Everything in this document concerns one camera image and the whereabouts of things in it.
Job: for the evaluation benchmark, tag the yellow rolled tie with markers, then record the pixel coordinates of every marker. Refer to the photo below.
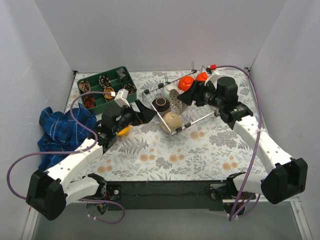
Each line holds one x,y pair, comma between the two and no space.
110,94

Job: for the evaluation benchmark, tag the yellow bowl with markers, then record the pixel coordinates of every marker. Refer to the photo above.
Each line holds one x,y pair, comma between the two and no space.
125,131

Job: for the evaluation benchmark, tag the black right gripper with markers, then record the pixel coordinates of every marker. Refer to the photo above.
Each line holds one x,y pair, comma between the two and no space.
197,89

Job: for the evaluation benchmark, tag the black patterned bowl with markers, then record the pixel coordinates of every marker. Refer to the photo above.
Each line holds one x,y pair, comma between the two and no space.
162,105

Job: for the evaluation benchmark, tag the floral dark rolled tie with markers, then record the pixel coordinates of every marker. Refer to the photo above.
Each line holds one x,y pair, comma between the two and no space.
104,82

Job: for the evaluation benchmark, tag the blue plaid cloth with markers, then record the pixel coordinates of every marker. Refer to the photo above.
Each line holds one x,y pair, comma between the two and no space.
61,132

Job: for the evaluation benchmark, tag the red black rolled tie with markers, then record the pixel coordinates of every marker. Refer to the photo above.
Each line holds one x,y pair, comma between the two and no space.
89,102

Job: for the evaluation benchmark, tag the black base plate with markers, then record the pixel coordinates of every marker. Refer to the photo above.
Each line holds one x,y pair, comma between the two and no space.
177,187

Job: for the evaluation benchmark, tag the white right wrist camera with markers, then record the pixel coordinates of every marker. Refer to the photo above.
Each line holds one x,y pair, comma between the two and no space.
213,74

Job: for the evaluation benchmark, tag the silver wire dish rack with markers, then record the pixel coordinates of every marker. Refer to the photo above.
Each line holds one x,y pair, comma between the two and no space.
151,89

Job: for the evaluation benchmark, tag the brown rolled tie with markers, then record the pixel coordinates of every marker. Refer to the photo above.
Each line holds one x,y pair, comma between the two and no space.
84,86

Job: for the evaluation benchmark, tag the floral table mat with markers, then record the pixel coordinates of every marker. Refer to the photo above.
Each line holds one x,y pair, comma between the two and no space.
207,150

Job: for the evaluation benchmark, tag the brown patterned white bowl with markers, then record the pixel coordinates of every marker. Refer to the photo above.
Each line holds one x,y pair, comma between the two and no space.
176,105

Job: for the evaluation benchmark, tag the orange bowl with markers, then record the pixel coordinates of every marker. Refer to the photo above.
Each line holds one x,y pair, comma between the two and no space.
185,83
203,76

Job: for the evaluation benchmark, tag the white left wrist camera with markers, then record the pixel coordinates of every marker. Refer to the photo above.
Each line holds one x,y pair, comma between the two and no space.
121,98

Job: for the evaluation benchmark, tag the grey folded item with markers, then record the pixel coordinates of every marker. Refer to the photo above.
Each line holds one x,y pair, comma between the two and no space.
123,74

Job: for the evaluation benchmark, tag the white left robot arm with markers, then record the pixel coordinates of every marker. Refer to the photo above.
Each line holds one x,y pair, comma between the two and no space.
50,191

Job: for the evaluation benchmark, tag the beige ceramic bowl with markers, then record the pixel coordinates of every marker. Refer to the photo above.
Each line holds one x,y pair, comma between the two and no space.
173,121

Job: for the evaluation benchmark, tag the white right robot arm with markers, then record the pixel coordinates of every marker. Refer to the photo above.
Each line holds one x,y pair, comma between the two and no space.
286,176

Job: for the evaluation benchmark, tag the dark gold rolled tie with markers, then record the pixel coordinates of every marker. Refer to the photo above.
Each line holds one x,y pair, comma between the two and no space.
130,87

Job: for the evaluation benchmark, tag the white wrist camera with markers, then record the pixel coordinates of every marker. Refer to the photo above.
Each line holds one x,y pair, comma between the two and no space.
121,98
213,74

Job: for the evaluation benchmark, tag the pale green bowl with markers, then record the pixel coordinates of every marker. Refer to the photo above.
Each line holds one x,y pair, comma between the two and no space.
165,91

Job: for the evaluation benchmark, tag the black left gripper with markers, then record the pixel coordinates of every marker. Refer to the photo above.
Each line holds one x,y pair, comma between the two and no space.
136,115

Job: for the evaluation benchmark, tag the orange bowl right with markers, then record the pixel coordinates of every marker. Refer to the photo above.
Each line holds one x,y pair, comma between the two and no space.
203,76

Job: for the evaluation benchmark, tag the aluminium frame rail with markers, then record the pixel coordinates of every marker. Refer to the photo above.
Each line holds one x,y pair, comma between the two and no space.
146,202

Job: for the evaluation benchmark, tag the green compartment tray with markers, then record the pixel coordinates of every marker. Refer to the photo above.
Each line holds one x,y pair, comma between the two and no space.
116,84

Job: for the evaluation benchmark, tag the orange bowl left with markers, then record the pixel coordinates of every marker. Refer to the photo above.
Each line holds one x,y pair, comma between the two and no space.
185,83

